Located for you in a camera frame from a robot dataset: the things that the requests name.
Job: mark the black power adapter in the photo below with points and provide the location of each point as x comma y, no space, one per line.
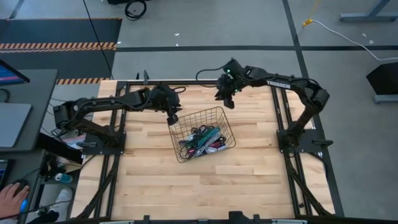
56,133

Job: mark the black table clamp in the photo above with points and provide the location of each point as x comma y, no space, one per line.
256,218
145,76
146,218

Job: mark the grey stand base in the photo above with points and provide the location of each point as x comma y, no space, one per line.
387,99

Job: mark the black round caster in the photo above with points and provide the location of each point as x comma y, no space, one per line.
41,211

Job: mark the backlit keyboard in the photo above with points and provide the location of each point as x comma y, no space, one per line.
2,169

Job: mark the grey table leg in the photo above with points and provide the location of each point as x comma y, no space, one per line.
357,17

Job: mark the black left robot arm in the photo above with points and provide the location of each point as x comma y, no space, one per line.
109,102

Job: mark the black box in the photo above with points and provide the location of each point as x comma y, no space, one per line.
385,77

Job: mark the black blocky object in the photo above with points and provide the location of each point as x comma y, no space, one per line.
237,217

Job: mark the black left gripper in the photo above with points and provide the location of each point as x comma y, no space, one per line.
171,104

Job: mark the grey laptop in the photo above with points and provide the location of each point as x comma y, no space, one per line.
14,124

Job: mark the black low desk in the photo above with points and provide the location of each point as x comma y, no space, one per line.
31,168

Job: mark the computer monitor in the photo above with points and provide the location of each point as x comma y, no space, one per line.
9,76

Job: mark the black desk support bar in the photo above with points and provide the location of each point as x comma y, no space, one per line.
59,149

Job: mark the person's foot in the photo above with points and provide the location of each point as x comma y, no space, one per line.
63,199

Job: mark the black computer mouse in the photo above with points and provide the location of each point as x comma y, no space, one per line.
21,183

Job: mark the black aluminium table frame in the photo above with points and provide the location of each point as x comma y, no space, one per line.
130,83

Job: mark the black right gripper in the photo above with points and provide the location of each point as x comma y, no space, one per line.
227,90

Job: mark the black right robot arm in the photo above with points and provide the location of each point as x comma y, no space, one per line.
311,93

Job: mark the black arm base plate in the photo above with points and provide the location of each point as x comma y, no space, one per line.
119,150
314,146

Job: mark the person's hand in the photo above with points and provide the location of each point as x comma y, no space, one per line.
11,199

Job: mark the black hazard-striped floor mat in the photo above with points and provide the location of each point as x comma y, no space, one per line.
62,31

